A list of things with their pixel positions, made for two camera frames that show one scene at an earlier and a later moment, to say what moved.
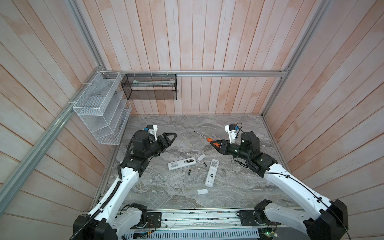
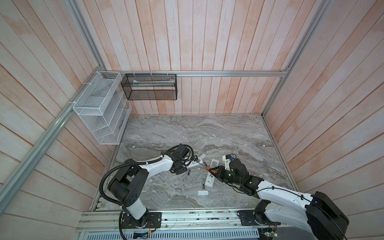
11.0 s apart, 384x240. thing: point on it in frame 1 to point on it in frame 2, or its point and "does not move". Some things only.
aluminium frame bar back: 198,73 does not move
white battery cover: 202,191 does not move
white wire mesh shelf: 103,109 does not move
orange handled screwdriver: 209,140 to 208,168
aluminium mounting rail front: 191,220 does not move
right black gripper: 225,145 to 219,171
